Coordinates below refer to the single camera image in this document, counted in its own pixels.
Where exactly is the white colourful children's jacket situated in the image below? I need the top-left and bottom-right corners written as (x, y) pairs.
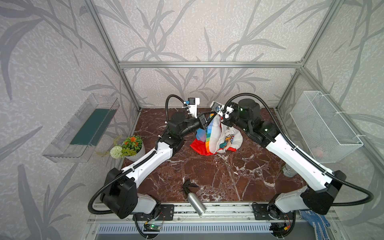
top-left (190, 115), bottom-right (243, 156)

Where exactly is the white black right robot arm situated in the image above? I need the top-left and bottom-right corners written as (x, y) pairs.
top-left (215, 99), bottom-right (346, 217)

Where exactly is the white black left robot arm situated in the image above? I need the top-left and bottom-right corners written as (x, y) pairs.
top-left (88, 112), bottom-right (217, 219)

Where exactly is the silver spray bottle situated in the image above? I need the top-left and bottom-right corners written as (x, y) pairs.
top-left (182, 179), bottom-right (207, 217)

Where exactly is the small potted flower plant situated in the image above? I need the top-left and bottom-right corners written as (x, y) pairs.
top-left (109, 135), bottom-right (146, 162)

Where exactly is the silver metal tin can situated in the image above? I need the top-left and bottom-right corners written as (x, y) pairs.
top-left (282, 164), bottom-right (298, 178)

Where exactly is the blue white work glove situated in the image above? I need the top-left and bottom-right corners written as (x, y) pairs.
top-left (299, 210), bottom-right (331, 240)

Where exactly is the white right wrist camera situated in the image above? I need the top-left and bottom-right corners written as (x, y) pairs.
top-left (210, 101), bottom-right (234, 119)

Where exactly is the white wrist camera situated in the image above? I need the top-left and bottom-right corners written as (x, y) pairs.
top-left (210, 101), bottom-right (234, 119)
top-left (185, 98), bottom-right (200, 119)

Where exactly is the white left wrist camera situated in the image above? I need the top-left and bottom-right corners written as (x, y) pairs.
top-left (185, 98), bottom-right (200, 119)

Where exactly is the aluminium frame profile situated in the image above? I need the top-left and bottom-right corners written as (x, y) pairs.
top-left (80, 1), bottom-right (384, 169)

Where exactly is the white wire mesh basket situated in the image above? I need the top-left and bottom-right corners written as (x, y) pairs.
top-left (291, 91), bottom-right (364, 164)

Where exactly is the clear plastic wall shelf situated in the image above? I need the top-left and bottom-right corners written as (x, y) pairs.
top-left (42, 94), bottom-right (120, 163)

